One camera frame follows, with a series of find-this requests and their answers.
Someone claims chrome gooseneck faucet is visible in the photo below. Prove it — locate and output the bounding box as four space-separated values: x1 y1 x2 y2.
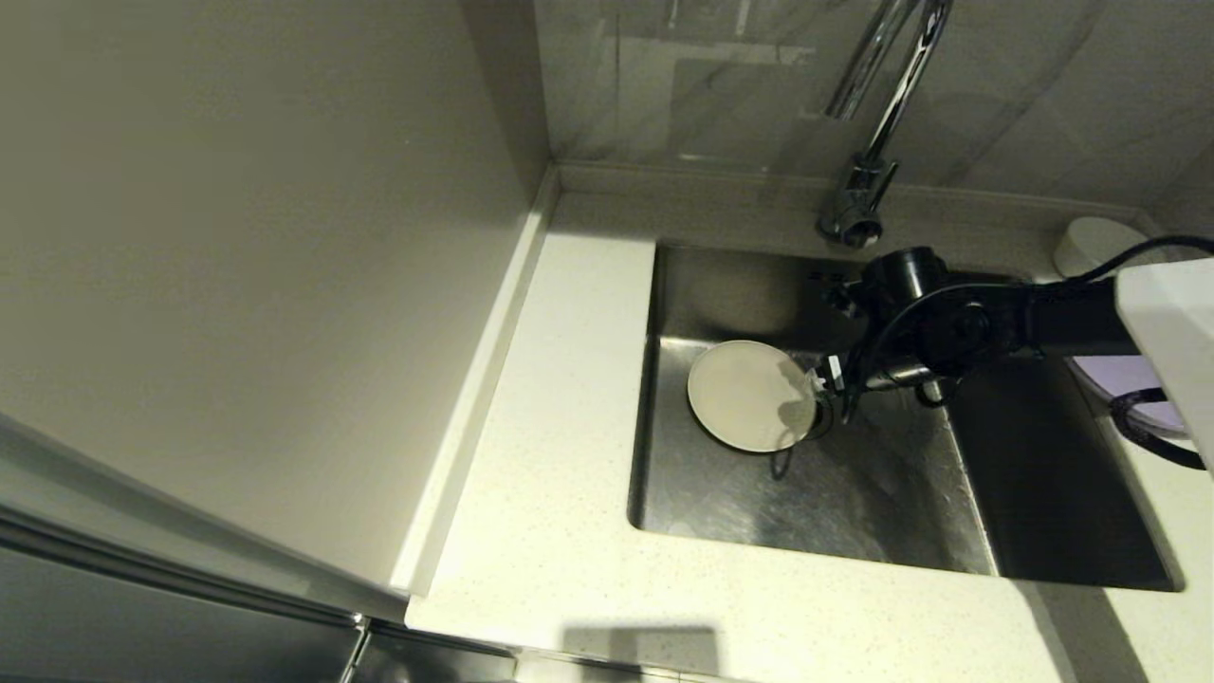
818 0 953 250

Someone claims lilac round plate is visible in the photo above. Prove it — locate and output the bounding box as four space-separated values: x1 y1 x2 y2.
1067 356 1191 439

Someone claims beige round plate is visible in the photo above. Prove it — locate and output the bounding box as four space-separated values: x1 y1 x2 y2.
687 340 819 454

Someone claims stainless steel sink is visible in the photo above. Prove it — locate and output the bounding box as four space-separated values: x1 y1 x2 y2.
626 239 1185 591

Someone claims grey metal cabinet front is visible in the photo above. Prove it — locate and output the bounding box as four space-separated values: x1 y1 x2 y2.
0 408 518 683

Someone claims black camera cable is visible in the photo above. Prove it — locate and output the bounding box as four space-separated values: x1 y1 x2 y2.
768 234 1214 481

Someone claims small white bowl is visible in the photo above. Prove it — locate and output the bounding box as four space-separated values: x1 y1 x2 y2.
1053 216 1153 279

